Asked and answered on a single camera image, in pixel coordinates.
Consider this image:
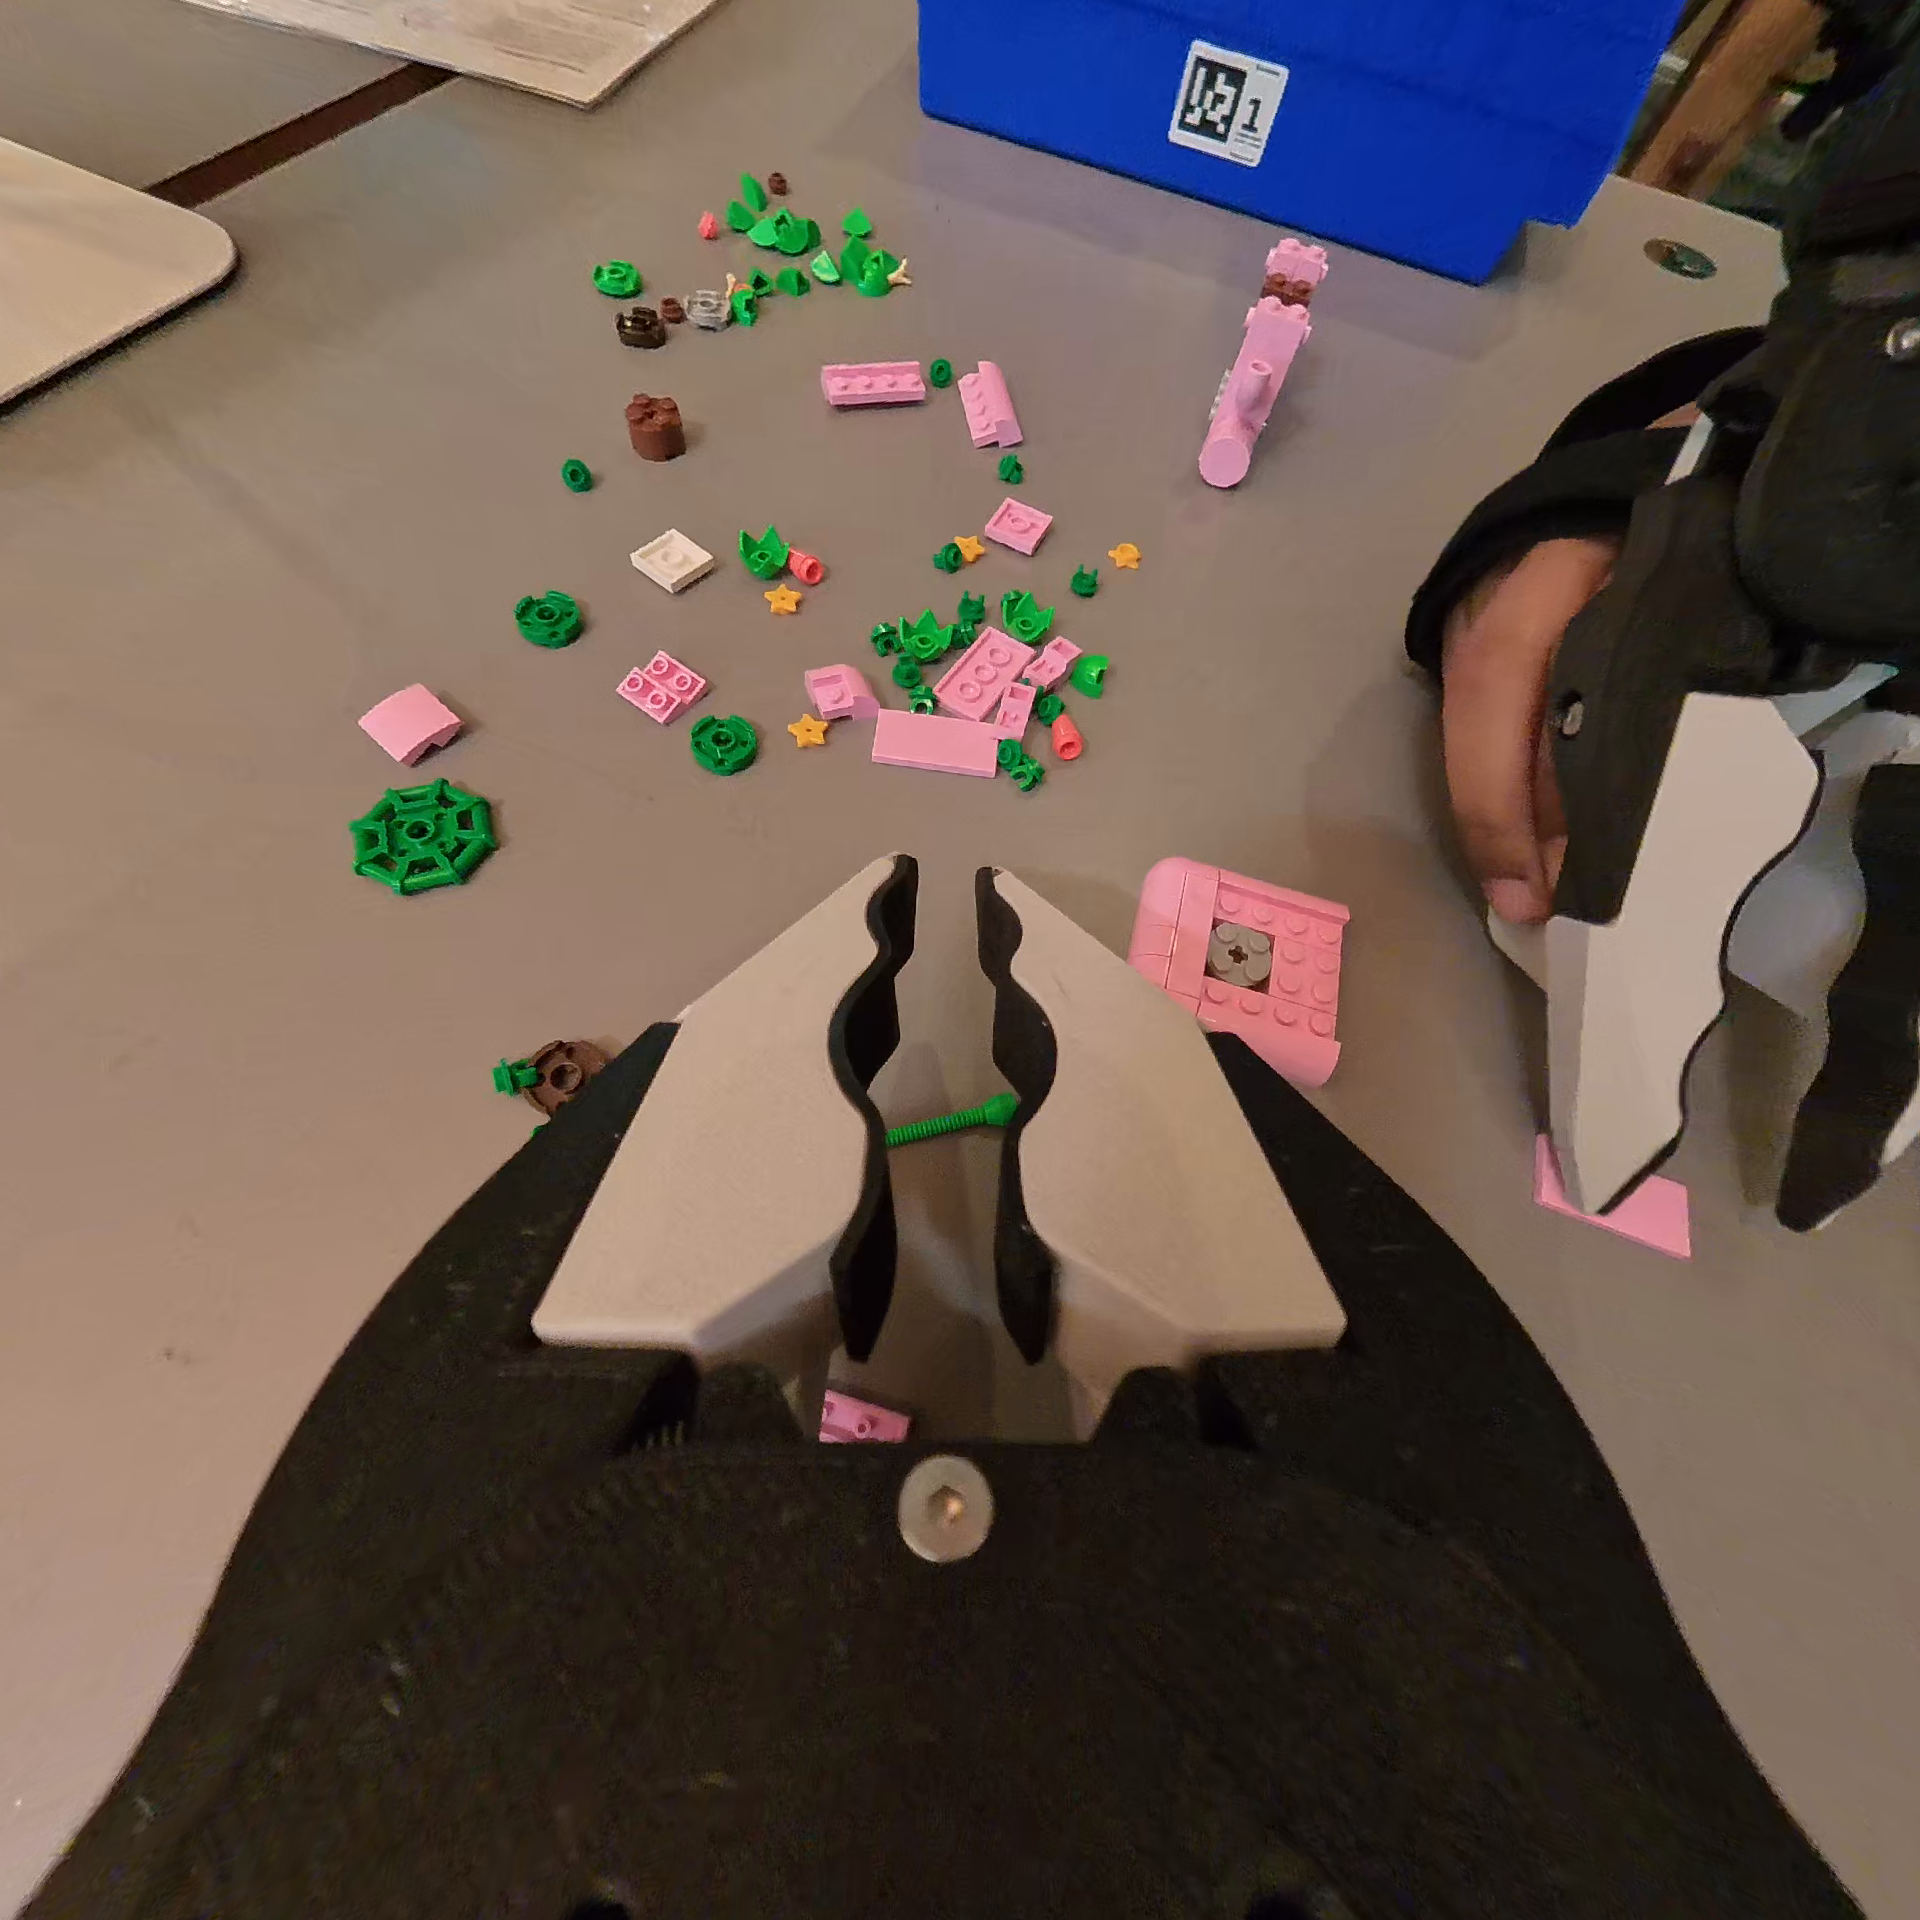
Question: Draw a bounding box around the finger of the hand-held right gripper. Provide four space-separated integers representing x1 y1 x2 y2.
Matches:
1725 717 1920 1236
1544 690 1828 1220

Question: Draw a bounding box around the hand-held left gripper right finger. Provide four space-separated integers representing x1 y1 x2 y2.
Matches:
971 866 1351 1436

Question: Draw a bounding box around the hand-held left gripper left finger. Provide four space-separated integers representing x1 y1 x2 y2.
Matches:
532 854 922 1407

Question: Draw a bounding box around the pink square brick base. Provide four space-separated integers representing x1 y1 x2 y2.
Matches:
1126 854 1353 1092

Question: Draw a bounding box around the pink rectangular tile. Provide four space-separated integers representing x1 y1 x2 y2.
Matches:
1533 1131 1695 1260
871 709 1001 783

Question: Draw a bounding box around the person's right forearm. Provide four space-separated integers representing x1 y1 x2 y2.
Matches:
1405 328 1763 677

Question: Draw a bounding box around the person's right hand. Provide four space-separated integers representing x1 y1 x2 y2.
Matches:
1436 534 1626 928

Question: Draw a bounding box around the green flexible bar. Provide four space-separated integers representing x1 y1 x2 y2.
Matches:
885 1096 1024 1151

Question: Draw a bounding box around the green octagonal web piece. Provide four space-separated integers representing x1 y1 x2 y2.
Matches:
350 776 498 902

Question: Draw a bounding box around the pink stepped studded plate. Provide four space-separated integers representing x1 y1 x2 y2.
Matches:
616 653 710 730

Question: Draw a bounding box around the pink plate with holes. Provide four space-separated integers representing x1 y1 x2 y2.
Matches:
933 629 1037 730

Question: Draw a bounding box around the pink curved slope tile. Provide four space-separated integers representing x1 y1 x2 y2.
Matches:
358 683 467 764

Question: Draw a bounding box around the blue plastic bin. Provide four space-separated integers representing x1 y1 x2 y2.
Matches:
920 0 1692 289

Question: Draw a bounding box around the pink and brown brick figure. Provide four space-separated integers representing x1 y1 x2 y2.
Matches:
1198 241 1334 492

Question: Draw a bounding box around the white book stand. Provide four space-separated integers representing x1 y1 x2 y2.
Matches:
0 135 241 412

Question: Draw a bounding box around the printed paper sheet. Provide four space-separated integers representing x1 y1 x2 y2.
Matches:
180 0 730 111

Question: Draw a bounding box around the wooden post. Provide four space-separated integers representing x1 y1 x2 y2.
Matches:
1628 0 1802 196

